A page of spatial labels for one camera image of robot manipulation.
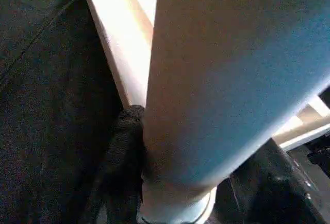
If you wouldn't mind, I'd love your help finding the white plastic table top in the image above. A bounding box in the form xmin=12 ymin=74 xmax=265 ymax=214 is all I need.
xmin=80 ymin=0 xmax=330 ymax=151

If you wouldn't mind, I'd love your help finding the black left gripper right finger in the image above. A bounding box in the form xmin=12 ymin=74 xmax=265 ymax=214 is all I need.
xmin=217 ymin=139 xmax=330 ymax=224

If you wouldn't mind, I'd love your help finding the black work mat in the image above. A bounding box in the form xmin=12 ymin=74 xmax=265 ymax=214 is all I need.
xmin=0 ymin=0 xmax=330 ymax=224

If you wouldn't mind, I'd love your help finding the white plastic table leg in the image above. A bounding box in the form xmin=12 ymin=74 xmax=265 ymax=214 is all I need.
xmin=138 ymin=0 xmax=330 ymax=224

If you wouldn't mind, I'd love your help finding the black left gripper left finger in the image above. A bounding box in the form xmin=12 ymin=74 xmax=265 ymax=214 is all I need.
xmin=85 ymin=105 xmax=146 ymax=224

